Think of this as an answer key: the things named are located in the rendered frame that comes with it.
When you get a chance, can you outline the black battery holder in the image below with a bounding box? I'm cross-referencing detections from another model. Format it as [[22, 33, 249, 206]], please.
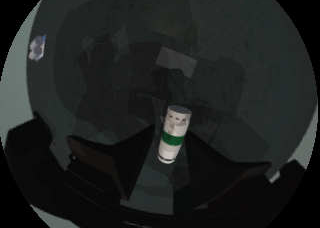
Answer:
[[69, 153, 75, 161]]

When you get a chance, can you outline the white cylindrical battery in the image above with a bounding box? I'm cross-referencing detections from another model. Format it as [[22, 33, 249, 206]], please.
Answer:
[[159, 105, 192, 164]]

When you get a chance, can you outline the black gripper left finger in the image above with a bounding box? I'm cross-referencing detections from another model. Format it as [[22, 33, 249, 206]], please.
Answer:
[[67, 125, 156, 201]]

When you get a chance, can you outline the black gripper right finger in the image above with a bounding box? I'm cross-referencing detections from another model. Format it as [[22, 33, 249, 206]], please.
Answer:
[[184, 131, 272, 209]]

